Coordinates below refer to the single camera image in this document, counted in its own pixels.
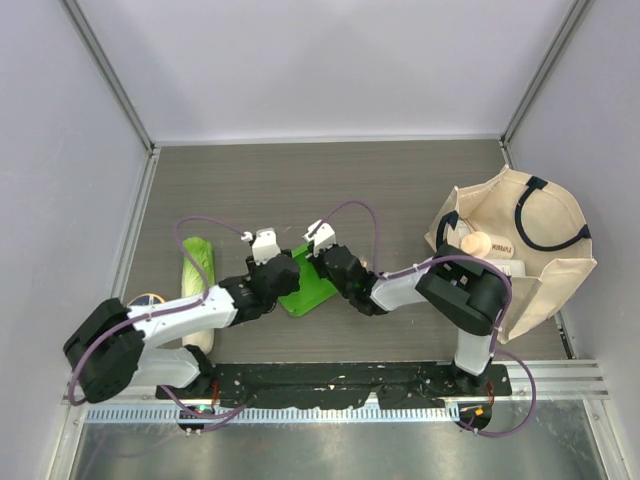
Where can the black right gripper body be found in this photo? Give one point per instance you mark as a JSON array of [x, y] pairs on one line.
[[319, 264]]

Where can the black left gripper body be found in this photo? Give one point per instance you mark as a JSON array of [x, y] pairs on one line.
[[271, 302]]

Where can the green paper box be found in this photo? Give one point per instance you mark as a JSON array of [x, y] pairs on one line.
[[313, 290]]

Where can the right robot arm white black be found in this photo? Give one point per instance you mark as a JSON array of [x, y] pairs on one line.
[[471, 293]]

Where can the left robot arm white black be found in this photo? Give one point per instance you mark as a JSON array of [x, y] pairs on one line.
[[105, 351]]

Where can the napa cabbage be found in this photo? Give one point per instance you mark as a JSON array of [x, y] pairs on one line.
[[192, 283]]

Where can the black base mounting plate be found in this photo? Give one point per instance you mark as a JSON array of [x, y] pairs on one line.
[[339, 386]]

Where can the round blue yellow tin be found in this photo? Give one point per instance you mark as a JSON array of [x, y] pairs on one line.
[[146, 299]]

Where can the beige cap bottle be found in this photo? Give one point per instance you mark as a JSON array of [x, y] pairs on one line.
[[477, 244]]

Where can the beige canvas tote bag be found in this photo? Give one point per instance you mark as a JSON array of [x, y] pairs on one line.
[[548, 231]]

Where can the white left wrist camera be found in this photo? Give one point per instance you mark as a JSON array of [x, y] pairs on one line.
[[263, 245]]

